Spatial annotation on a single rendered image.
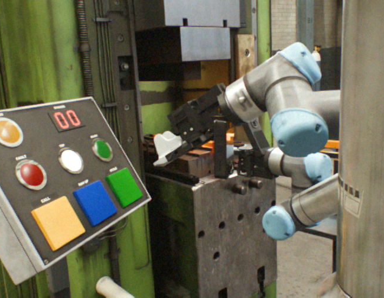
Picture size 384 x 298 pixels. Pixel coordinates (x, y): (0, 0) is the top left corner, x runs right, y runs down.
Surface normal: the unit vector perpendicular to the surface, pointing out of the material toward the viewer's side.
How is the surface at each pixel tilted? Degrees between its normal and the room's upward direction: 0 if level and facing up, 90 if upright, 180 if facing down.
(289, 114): 47
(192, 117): 89
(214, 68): 90
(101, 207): 60
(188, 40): 90
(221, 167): 92
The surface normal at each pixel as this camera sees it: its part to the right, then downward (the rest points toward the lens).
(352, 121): -0.95, 0.12
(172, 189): -0.76, 0.18
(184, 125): -0.41, 0.20
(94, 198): 0.76, -0.46
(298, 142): 0.04, 0.74
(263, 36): 0.65, 0.11
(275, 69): -0.49, -0.57
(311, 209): -0.58, 0.27
